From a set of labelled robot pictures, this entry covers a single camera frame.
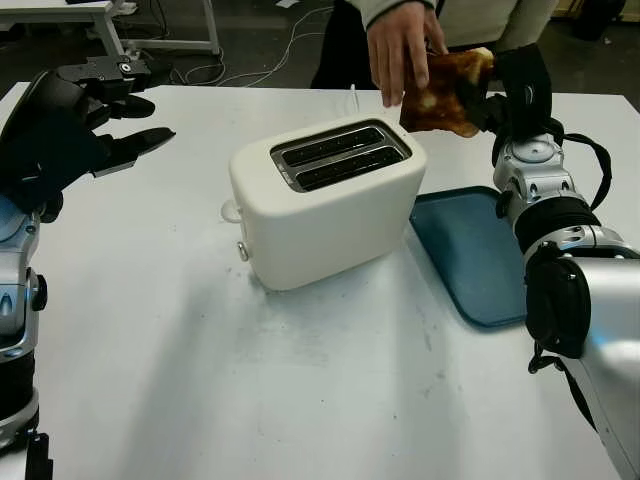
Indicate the person's right hand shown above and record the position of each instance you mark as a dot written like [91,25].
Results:
[400,50]

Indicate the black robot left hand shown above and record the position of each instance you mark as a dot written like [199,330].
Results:
[50,145]

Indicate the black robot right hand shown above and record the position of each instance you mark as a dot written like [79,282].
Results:
[525,80]

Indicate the browned toast slice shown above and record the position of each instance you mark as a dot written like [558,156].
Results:
[445,100]

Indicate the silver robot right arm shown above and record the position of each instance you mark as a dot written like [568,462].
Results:
[615,300]

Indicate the person's left forearm beige sleeve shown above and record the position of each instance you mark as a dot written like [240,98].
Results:
[530,20]

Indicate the person's right forearm beige sleeve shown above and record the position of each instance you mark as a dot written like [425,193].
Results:
[385,10]

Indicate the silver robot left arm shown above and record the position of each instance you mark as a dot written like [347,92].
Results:
[15,300]

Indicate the person in dark trousers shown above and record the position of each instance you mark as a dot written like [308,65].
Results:
[345,60]

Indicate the white two-slot toaster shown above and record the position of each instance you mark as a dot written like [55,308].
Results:
[325,235]

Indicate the teal plastic tray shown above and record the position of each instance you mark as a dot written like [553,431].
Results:
[465,260]

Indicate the white metal-frame desk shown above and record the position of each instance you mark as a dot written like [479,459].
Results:
[50,10]

